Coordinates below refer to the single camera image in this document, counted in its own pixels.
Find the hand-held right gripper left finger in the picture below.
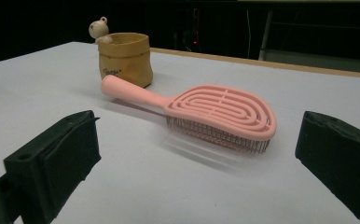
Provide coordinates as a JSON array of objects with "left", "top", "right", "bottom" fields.
[{"left": 3, "top": 109, "right": 102, "bottom": 224}]

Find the beige bear figurine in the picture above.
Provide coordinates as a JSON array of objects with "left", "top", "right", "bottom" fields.
[{"left": 88, "top": 16, "right": 114, "bottom": 45}]

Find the pink hairbrush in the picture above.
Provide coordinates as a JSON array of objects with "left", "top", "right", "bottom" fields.
[{"left": 101, "top": 74, "right": 278, "bottom": 156}]

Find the grey metal stand frame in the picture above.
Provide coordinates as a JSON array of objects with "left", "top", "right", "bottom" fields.
[{"left": 257, "top": 10, "right": 360, "bottom": 75}]

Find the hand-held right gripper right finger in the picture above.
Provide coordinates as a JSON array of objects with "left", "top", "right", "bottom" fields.
[{"left": 295, "top": 110, "right": 360, "bottom": 224}]

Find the tan paper bag pot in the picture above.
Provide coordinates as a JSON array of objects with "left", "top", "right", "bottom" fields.
[{"left": 98, "top": 32, "right": 154, "bottom": 89}]

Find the thin white hanging cable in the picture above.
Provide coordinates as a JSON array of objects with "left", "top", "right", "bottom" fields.
[{"left": 246, "top": 8, "right": 251, "bottom": 59}]

